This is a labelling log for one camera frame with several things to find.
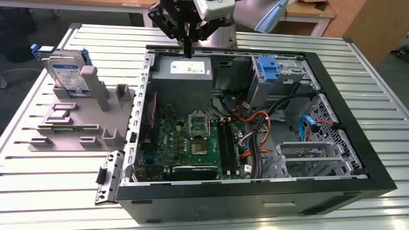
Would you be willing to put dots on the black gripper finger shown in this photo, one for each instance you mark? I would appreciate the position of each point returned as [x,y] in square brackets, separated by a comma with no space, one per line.
[211,28]
[163,26]

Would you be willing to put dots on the hard disk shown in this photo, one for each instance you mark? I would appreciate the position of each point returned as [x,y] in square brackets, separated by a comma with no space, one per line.
[67,74]

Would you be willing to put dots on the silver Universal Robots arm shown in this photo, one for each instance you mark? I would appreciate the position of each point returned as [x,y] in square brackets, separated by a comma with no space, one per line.
[220,36]

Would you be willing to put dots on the silver disk bay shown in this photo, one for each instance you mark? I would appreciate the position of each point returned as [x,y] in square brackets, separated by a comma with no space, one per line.
[307,145]

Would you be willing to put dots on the grey power supply unit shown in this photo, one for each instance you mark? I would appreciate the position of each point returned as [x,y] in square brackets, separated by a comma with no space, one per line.
[185,69]

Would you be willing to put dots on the blue drive latch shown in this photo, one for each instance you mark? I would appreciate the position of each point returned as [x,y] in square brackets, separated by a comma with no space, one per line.
[269,69]

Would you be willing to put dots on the silver optical drive cage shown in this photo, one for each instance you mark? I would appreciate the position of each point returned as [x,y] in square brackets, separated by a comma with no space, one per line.
[265,91]

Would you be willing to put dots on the grey parts rack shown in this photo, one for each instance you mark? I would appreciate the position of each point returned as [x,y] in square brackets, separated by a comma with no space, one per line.
[86,115]

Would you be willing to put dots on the silver CPU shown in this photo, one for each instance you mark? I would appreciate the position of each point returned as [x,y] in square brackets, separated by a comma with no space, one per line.
[60,115]

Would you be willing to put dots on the green motherboard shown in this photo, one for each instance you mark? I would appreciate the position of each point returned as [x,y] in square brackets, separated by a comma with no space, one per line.
[172,143]

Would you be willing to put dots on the black RAM slot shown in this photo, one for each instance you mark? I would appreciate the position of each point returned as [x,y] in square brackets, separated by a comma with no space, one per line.
[224,146]

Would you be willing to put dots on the CPU socket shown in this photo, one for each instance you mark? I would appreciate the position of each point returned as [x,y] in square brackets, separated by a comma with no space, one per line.
[200,147]

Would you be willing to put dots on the brown wooden cabinet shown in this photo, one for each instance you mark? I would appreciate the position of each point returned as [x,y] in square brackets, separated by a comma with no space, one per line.
[377,24]

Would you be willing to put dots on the green RAM stick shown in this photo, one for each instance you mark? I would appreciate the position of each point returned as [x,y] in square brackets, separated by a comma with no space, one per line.
[66,129]

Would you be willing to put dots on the black graphics card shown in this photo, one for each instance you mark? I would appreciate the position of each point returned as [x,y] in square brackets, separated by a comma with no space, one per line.
[192,171]

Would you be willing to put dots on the black open PC case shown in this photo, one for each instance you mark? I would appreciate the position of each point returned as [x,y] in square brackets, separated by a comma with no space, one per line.
[224,206]

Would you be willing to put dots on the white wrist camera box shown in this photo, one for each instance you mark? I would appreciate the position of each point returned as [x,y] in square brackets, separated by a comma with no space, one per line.
[213,10]

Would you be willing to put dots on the wooden desk white frame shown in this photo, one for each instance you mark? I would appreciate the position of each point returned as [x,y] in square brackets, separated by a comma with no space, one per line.
[307,9]
[96,3]

